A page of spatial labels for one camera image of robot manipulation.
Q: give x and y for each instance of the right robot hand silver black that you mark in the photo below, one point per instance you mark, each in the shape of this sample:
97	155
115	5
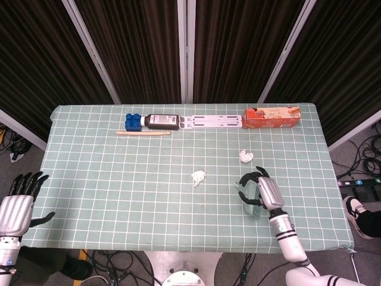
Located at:
271	192

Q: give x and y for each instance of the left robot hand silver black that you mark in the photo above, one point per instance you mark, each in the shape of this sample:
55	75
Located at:
15	211

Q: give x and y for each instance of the small green hand broom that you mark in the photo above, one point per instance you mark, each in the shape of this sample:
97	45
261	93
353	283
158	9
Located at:
253	212

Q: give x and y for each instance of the white paper ball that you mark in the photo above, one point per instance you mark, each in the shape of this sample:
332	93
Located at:
246	155
198	177

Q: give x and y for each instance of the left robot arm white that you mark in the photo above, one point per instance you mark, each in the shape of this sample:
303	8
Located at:
7	260

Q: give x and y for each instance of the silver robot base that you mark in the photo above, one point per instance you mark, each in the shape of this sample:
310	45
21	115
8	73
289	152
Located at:
181	268

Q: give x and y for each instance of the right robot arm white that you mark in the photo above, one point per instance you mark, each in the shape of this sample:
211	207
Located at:
291	241

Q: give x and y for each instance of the olive trouser leg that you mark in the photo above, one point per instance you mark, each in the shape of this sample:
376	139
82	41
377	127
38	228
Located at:
38	265

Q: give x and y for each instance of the orange cardboard box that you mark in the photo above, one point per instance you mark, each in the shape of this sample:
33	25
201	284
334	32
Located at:
271	117

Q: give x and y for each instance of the black shoe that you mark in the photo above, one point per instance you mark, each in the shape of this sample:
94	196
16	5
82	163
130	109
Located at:
76	266

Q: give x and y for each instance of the white black sneaker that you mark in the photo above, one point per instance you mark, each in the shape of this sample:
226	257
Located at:
354	213

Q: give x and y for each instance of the white flat package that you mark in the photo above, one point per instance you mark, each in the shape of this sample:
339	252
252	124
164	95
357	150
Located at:
211	121

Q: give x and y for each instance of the black trouser leg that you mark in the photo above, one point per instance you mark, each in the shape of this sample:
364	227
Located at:
372	222

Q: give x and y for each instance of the green checked tablecloth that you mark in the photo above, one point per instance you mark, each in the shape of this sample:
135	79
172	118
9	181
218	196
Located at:
119	193

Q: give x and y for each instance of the brown bottle with label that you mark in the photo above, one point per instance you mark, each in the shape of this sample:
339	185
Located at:
162	122

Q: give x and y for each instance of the beige wooden stick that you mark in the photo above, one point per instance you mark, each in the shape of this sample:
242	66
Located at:
143	133

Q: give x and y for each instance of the dark pleated curtain panel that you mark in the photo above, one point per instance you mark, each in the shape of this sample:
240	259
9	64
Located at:
238	50
336	65
35	65
134	50

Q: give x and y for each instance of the blue toy building block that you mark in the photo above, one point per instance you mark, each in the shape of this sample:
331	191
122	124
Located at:
133	122

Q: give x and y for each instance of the aluminium frame post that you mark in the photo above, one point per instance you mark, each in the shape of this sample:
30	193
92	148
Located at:
287	50
90	50
21	128
354	129
186	50

